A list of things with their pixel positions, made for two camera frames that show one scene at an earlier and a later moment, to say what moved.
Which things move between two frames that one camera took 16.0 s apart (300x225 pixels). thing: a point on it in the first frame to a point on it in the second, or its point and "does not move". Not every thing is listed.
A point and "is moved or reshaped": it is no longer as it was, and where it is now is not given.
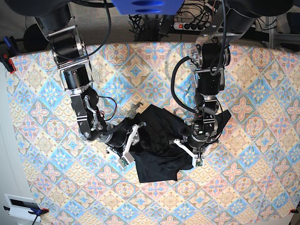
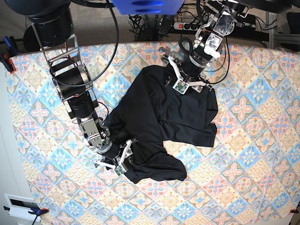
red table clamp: [8, 63] does not move
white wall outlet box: [19, 206] does not move
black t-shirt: [156, 157] is moved or reshaped
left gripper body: [133, 139] to [116, 159]
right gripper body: [198, 161] to [189, 71]
